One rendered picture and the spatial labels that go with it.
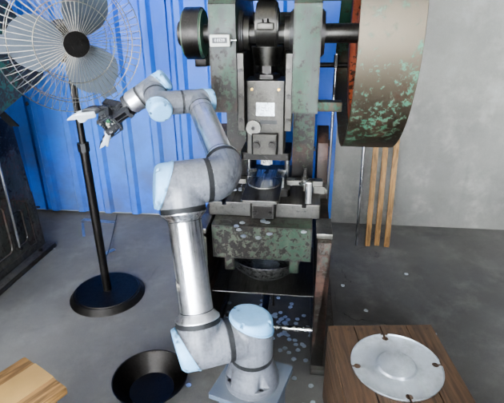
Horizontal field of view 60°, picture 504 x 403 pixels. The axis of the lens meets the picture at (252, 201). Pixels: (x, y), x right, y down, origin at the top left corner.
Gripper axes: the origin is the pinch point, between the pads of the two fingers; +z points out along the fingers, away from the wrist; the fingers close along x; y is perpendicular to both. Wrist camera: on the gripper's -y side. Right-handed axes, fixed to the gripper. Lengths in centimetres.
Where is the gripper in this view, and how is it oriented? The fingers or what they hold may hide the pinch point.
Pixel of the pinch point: (83, 133)
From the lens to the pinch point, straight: 164.3
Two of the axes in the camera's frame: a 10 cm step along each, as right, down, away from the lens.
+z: -8.4, 5.3, 1.6
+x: 4.7, 5.4, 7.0
